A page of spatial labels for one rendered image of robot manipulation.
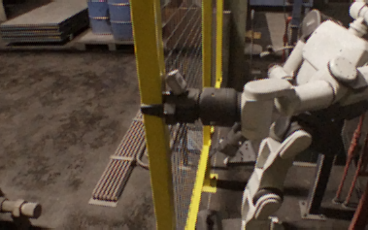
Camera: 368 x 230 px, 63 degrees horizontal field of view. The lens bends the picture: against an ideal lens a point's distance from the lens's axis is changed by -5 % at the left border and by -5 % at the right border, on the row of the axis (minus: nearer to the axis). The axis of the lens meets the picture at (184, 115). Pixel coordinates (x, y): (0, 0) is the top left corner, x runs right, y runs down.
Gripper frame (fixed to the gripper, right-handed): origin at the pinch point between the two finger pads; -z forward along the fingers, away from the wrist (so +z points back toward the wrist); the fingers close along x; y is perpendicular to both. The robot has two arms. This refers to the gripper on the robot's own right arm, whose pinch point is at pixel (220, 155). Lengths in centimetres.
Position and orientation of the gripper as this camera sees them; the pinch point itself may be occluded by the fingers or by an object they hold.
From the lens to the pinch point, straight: 160.1
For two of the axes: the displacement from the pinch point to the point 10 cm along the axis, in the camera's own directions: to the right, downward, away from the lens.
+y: 1.7, 5.7, -8.1
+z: 5.6, -7.3, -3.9
